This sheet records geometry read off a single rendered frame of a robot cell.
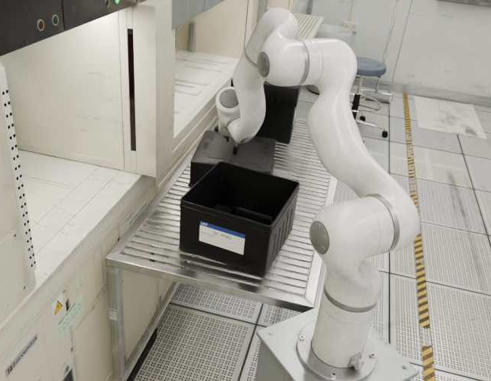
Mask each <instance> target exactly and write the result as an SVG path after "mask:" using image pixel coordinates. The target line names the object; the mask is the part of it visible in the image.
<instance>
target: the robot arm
mask: <svg viewBox="0 0 491 381"><path fill-rule="evenodd" d="M298 32H299V25H298V21H297V19H296V18H295V16H294V15H293V14H292V13H291V12H289V11H288V10H286V9H284V8H272V9H270V10H269V11H267V12H266V13H264V14H263V16H262V17H261V18H260V20H259V21H258V23H257V25H256V27H255V29H254V31H253V33H252V35H251V37H250V39H249V41H248V43H247V45H246V47H245V49H244V51H243V53H242V56H241V58H240V59H239V62H238V64H237V65H236V68H235V70H234V72H233V85H234V87H226V88H223V89H221V90H220V91H219V92H218V94H217V96H216V105H217V109H218V116H219V122H218V125H217V126H215V128H214V131H216V132H219V134H220V135H223V136H224V137H225V139H227V142H229V140H230V137H233V139H234V141H235V142H237V143H239V144H244V143H247V142H249V141H250V140H252V139H253V137H254V136H255V135H256V134H257V132H258V130H259V129H260V127H261V125H262V123H263V121H264V117H265V112H266V103H265V96H264V86H263V84H264V81H266V82H268V83H270V84H272V85H276V86H296V85H315V86H316V87H317V88H318V90H319V92H320V96H319V97H318V98H317V100H316V102H315V103H314V104H313V106H312V107H311V109H310V111H309V113H308V115H307V129H308V132H309V135H310V138H311V140H312V143H313V146H314V149H315V151H316V153H317V156H318V157H319V159H320V162H321V163H322V164H323V166H324V167H325V169H326V170H327V171H328V173H329V174H330V175H332V176H333V177H334V178H336V179H338V180H339V181H341V182H342V183H344V184H346V185H347V186H348V187H349V188H351V189H352V190H353V191H354V192H355V193H356V195H357V196H358V197H359V198H358V199H354V200H347V201H343V202H340V203H334V204H332V205H329V206H327V207H325V208H323V209H321V210H320V211H319V212H318V213H317V214H316V215H315V217H314V218H313V221H312V223H311V225H310V231H309V238H310V242H311V244H312V246H313V248H314V249H315V250H316V252H317V254H318V255H319V256H320V258H321V259H322V260H323V261H324V263H325V264H326V268H327V274H326V280H325V284H324V287H323V294H322V298H321V301H320V307H319V311H318V315H317V320H316V321H313V322H311V323H309V324H307V325H306V326H305V327H303V329H302V330H301V331H300V333H299V334H298V339H297V343H296V345H297V352H298V356H299V358H300V360H301V362H302V363H303V364H304V366H305V367H306V368H307V369H308V370H309V371H310V372H312V373H313V374H314V375H316V376H318V377H319V378H321V379H324V380H326V381H362V380H364V379H365V378H367V377H368V376H369V375H370V374H371V373H372V371H373V370H374V367H375V363H376V352H375V348H374V345H373V344H372V342H371V340H370V339H369V338H368V337H367V336H368V333H369V329H370V326H371V323H372V319H373V316H374V313H375V309H376V305H377V303H378V299H379V296H380V292H381V285H382V279H381V274H380V271H379V270H378V269H377V267H376V266H375V265H374V264H372V263H371V262H369V261H367V260H366V259H367V258H369V257H372V256H377V255H381V254H383V253H386V252H392V251H395V250H399V249H402V248H404V247H406V246H408V245H409V244H410V243H411V242H412V241H413V240H414V239H415V238H416V237H417V235H418V232H419V228H420V218H419V215H418V210H417V209H416V207H415V204H414V202H413V201H412V199H411V198H410V197H409V195H408V194H407V193H406V192H405V190H404V189H402V187H401V186H400V185H399V184H398V183H397V182H396V181H395V180H394V179H393V178H392V177H391V176H390V175H389V174H388V173H387V172H386V171H385V170H384V169H383V168H382V167H381V166H380V165H379V164H378V163H377V162H376V161H375V160H374V158H373V157H372V156H371V155H370V153H369V151H368V150H367V149H366V146H365V144H364V143H363V140H362V138H361V136H360V133H359V130H358V128H357V124H356V122H355V120H354V117H353V114H352V111H351V108H350V90H351V87H352V85H353V82H354V79H355V76H356V74H357V59H356V56H355V54H354V52H353V50H352V49H351V48H350V46H349V45H348V44H346V43H345V42H343V41H341V40H338V39H297V37H298Z"/></svg>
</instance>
